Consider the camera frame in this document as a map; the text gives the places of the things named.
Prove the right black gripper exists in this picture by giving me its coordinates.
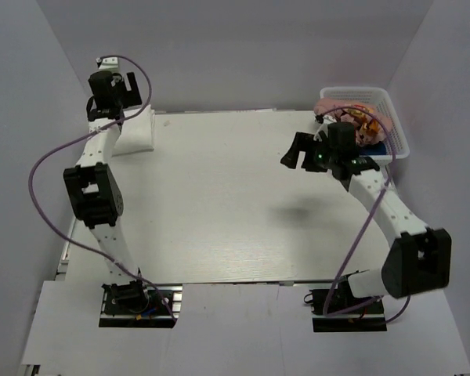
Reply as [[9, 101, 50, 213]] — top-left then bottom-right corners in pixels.
[[281, 132, 338, 173]]

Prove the pink printed t shirt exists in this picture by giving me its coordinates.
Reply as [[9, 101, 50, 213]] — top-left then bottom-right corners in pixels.
[[313, 98, 393, 146]]

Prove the white t shirt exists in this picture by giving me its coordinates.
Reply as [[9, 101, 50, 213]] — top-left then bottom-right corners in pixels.
[[113, 105, 155, 156]]

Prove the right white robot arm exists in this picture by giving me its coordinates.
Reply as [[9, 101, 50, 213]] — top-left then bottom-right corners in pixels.
[[280, 123, 452, 313]]

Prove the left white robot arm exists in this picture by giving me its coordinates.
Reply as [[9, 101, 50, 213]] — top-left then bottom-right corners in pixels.
[[63, 70, 142, 285]]

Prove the blue t shirt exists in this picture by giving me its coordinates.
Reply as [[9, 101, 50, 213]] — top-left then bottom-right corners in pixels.
[[359, 142, 387, 156]]

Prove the white plastic basket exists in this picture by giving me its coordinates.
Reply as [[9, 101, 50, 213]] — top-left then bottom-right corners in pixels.
[[320, 86, 410, 166]]

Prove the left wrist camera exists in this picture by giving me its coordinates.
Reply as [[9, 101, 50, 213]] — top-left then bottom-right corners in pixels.
[[96, 56, 120, 74]]

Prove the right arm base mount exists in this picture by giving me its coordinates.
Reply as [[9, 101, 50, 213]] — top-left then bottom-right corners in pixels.
[[303, 288, 387, 333]]

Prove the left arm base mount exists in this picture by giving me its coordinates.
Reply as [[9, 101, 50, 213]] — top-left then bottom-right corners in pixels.
[[99, 281, 183, 329]]

